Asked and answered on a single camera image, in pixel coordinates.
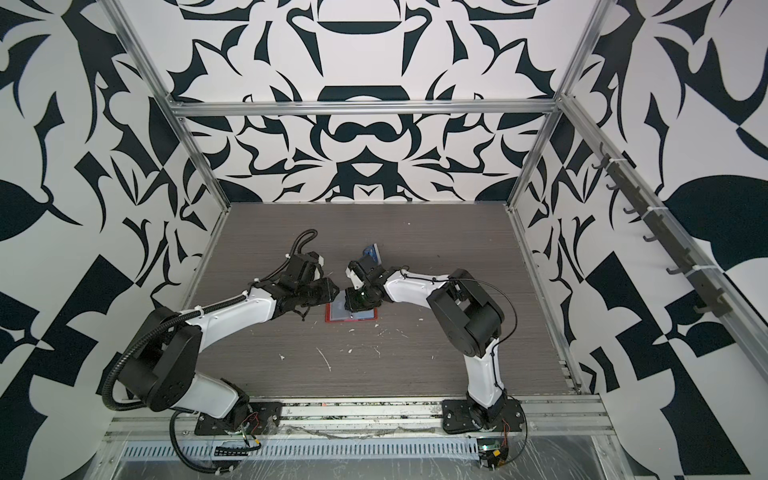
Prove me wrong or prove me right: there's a red card holder wallet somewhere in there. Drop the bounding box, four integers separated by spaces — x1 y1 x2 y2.
325 291 378 323

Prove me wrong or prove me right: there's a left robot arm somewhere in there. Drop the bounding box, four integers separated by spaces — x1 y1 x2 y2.
101 252 339 422

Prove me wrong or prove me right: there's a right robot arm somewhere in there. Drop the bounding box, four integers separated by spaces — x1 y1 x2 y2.
345 256 507 419

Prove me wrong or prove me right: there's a right base electronics board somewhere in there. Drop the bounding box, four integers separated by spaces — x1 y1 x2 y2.
477 437 509 470

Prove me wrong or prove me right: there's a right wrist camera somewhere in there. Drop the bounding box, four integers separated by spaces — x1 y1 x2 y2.
345 267 364 290

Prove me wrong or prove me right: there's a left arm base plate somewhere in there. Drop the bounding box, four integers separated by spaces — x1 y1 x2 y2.
194 401 284 436

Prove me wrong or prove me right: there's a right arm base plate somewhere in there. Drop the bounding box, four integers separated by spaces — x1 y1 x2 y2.
441 396 526 435

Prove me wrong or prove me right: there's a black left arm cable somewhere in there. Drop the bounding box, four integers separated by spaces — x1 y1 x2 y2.
167 407 253 475

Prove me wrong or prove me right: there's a white vented cable duct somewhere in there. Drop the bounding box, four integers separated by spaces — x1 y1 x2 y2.
119 437 484 462

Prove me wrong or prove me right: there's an aluminium front rail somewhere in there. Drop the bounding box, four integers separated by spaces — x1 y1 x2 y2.
104 395 616 442

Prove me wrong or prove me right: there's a wall hook rail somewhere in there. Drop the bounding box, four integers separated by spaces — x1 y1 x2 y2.
594 144 733 318

